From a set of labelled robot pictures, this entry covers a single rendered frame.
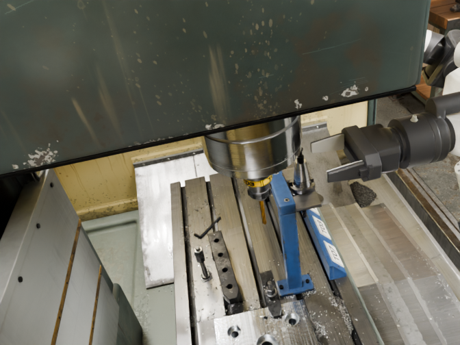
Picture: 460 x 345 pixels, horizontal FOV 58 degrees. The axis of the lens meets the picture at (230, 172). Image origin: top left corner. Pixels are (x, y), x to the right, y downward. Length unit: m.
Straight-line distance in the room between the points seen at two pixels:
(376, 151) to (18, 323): 0.63
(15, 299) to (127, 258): 1.15
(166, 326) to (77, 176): 0.80
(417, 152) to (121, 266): 1.41
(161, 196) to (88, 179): 0.37
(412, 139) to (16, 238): 0.70
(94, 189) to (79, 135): 1.50
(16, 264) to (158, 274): 0.97
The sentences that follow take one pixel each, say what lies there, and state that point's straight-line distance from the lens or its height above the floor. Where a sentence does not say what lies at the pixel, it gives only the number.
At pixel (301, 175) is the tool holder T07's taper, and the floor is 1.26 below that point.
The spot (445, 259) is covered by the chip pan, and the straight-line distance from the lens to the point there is 1.63.
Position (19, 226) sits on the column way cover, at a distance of 0.85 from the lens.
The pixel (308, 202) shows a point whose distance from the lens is 0.99.
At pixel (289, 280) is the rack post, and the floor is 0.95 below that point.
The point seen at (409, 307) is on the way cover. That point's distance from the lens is 1.39.
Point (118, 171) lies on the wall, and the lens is 1.93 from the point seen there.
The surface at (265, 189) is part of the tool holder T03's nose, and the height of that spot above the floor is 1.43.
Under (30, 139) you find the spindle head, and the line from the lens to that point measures 0.53.
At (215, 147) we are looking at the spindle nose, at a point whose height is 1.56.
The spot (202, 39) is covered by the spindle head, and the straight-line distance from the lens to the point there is 0.45.
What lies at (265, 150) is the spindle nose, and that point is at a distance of 0.59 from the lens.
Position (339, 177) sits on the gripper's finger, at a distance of 0.69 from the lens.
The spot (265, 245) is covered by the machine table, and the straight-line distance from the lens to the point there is 1.33.
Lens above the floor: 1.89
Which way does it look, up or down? 37 degrees down
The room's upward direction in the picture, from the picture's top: 11 degrees counter-clockwise
